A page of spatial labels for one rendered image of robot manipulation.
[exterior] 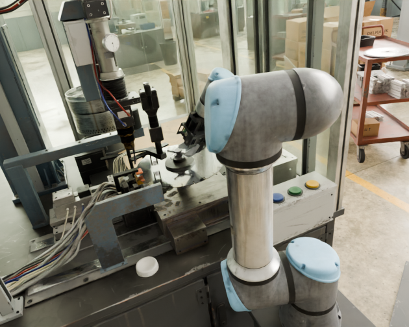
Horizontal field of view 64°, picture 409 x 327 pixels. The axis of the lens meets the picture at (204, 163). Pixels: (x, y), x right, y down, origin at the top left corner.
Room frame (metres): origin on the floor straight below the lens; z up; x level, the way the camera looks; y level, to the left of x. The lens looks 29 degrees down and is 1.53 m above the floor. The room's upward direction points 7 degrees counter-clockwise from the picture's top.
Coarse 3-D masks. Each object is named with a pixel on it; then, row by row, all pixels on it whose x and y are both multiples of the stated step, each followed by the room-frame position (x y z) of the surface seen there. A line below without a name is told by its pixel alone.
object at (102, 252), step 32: (96, 32) 1.00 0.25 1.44; (128, 96) 1.01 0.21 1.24; (128, 128) 1.00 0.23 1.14; (128, 192) 1.01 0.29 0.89; (160, 192) 0.86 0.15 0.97; (192, 192) 1.02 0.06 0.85; (224, 192) 0.99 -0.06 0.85; (96, 224) 0.79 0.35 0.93; (128, 224) 0.94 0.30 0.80; (160, 224) 0.92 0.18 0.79; (192, 224) 0.87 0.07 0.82; (224, 224) 0.93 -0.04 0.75; (32, 256) 0.89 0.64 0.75; (96, 256) 0.85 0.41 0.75; (128, 256) 0.82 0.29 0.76; (32, 288) 0.74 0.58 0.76; (64, 288) 0.73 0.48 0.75
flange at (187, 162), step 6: (186, 156) 1.10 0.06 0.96; (192, 156) 1.10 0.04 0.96; (168, 162) 1.07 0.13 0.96; (174, 162) 1.06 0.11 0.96; (180, 162) 1.06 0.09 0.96; (186, 162) 1.05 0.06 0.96; (192, 162) 1.05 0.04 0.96; (168, 168) 1.04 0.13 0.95; (174, 168) 1.02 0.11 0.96; (180, 168) 1.02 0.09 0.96; (186, 168) 1.03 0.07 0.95
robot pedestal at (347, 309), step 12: (336, 300) 0.57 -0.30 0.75; (348, 300) 0.56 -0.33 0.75; (252, 312) 0.56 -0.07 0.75; (264, 312) 0.56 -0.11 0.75; (276, 312) 0.56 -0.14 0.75; (348, 312) 0.53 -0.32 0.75; (360, 312) 0.52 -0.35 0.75; (264, 324) 0.52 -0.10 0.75; (276, 324) 0.52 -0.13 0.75; (348, 324) 0.50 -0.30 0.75; (360, 324) 0.49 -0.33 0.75; (372, 324) 0.49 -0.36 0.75
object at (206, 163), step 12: (168, 156) 1.14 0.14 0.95; (204, 156) 1.10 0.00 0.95; (144, 168) 1.07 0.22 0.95; (156, 168) 1.06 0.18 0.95; (192, 168) 1.02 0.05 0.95; (204, 168) 1.01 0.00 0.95; (216, 168) 1.00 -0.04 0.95; (144, 180) 0.98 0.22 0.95; (156, 180) 0.97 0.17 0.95; (168, 180) 0.96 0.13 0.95; (180, 180) 0.95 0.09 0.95; (192, 180) 0.94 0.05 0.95
